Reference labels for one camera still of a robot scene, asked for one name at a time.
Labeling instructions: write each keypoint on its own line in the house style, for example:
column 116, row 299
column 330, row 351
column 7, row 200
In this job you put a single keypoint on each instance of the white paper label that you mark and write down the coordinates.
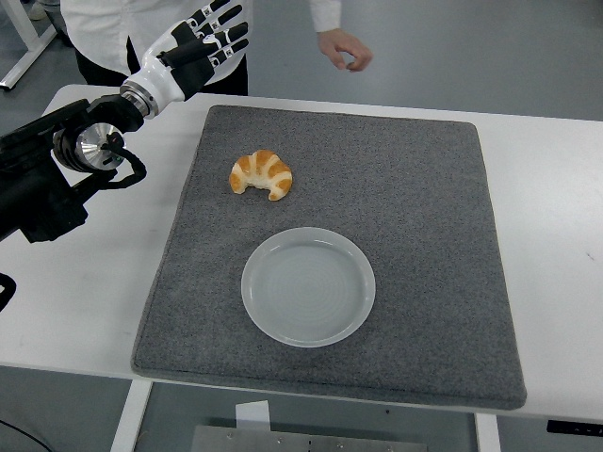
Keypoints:
column 252, row 414

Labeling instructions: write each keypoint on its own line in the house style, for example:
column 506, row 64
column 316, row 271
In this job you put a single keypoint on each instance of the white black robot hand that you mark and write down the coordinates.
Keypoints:
column 158, row 77

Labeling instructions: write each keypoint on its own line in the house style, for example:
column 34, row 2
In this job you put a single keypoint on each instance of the person's hand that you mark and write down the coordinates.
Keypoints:
column 341, row 49

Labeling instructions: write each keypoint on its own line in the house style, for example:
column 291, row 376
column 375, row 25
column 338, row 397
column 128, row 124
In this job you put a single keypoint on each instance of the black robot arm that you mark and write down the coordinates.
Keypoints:
column 28, row 188

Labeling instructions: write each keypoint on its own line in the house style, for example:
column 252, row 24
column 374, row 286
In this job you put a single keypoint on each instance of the person's forearm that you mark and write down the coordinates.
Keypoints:
column 330, row 14

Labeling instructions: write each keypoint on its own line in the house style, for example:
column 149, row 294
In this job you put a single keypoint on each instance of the white desk foot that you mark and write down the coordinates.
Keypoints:
column 27, row 37

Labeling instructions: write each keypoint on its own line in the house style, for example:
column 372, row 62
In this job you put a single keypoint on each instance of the golden croissant bread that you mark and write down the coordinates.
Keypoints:
column 268, row 169

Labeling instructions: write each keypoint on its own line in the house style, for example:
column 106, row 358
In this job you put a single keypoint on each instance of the black table control box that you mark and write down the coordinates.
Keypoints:
column 575, row 426

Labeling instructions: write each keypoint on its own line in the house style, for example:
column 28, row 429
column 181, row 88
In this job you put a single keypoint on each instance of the person's beige shoe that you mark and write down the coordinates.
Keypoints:
column 37, row 9

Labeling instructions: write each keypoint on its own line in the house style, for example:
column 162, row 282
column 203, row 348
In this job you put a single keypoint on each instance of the white table leg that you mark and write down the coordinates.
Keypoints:
column 487, row 435
column 132, row 414

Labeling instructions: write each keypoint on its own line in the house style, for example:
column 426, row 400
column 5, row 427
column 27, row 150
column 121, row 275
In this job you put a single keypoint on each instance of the grey felt mat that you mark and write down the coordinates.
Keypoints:
column 400, row 212

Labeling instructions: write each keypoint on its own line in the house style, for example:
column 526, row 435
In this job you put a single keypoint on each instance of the person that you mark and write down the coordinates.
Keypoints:
column 103, row 28

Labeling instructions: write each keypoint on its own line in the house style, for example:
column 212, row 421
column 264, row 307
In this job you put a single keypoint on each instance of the pale grey round plate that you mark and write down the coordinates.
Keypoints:
column 306, row 292

